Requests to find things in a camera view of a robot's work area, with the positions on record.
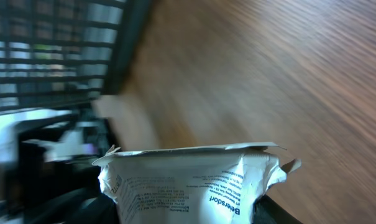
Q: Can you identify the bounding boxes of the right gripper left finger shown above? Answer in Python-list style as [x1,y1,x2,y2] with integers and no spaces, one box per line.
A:
[29,189,119,224]

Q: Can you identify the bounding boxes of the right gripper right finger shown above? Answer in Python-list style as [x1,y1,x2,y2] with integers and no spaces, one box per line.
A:
[252,195,303,224]

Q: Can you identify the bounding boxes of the white foil pouch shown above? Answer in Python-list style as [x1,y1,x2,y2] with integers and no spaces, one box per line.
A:
[94,142,301,224]

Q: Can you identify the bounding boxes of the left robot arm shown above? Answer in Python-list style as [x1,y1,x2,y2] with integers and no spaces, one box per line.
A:
[0,113,118,223]

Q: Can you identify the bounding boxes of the grey plastic mesh basket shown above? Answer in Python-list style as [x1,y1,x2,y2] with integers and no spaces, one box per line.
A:
[0,0,152,115]

